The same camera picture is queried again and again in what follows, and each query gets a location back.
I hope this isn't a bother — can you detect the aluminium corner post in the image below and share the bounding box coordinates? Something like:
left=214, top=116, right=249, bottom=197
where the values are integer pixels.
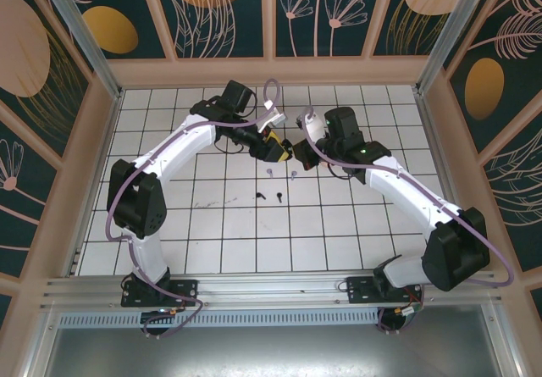
left=33, top=0, right=124, bottom=98
left=414, top=0, right=506, bottom=95

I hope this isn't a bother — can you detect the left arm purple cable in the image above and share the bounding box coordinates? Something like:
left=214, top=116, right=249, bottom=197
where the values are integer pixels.
left=105, top=79, right=283, bottom=340

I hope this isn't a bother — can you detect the grey slotted cable duct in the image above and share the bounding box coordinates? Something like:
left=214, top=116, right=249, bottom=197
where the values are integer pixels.
left=57, top=311, right=382, bottom=328

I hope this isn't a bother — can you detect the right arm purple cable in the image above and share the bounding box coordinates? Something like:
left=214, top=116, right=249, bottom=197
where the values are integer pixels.
left=301, top=106, right=517, bottom=335

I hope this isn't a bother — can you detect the aluminium frame rail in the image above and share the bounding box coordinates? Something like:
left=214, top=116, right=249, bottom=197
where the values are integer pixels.
left=40, top=271, right=505, bottom=310

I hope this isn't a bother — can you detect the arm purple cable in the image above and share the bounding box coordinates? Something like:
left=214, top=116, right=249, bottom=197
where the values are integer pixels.
left=105, top=79, right=283, bottom=340
left=301, top=106, right=517, bottom=335

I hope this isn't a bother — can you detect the grey metal sheet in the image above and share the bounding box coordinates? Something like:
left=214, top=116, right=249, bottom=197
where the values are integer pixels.
left=40, top=328, right=509, bottom=377

